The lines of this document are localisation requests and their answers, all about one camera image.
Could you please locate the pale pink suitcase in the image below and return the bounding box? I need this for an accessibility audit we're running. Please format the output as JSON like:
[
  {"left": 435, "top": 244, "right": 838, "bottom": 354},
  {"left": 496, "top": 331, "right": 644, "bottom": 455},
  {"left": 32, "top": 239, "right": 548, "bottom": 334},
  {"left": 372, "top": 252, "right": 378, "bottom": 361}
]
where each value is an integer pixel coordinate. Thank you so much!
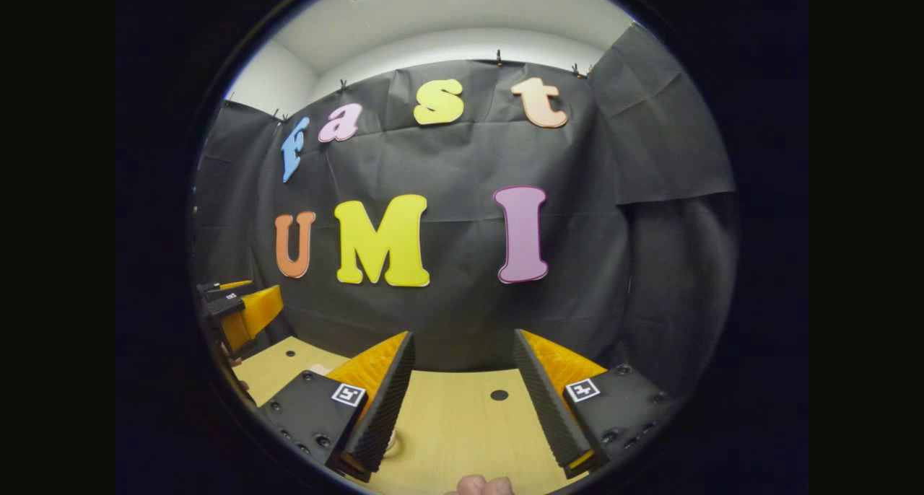
[{"left": 300, "top": 363, "right": 404, "bottom": 460}]

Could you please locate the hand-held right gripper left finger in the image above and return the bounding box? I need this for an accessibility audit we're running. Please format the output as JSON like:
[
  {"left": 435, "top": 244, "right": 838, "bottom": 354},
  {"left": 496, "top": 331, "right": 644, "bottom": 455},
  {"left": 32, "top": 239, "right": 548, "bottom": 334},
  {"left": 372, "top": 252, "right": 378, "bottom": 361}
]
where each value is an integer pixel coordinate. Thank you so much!
[{"left": 258, "top": 330, "right": 417, "bottom": 483}]

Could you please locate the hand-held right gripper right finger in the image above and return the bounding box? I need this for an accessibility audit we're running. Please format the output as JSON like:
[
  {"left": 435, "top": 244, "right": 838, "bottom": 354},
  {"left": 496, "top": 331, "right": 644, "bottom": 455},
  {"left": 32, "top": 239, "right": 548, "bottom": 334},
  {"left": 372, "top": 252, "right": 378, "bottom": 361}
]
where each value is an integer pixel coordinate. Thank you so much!
[{"left": 513, "top": 328, "right": 681, "bottom": 481}]

